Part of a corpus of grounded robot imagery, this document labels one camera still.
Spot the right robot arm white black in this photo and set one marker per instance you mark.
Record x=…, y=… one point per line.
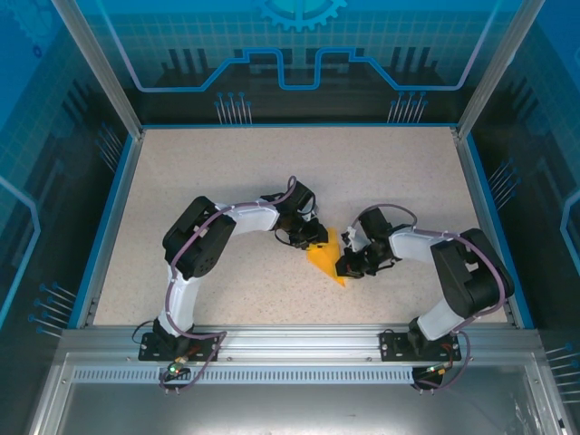
x=414, y=247

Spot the aluminium mounting rail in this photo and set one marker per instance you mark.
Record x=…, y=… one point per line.
x=294, y=342

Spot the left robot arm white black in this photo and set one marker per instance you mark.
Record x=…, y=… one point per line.
x=254, y=219

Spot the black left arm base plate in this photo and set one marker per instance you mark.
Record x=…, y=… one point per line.
x=208, y=346

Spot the yellow cloth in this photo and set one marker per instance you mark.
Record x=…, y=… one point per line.
x=324, y=263

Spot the aluminium table side rail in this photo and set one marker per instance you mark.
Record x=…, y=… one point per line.
x=487, y=226
x=111, y=226

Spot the aluminium frame post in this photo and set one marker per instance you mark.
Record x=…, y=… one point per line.
x=498, y=68
x=97, y=68

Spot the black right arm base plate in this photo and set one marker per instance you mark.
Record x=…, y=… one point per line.
x=392, y=346

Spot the grey metal panel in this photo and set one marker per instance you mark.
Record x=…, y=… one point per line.
x=290, y=410

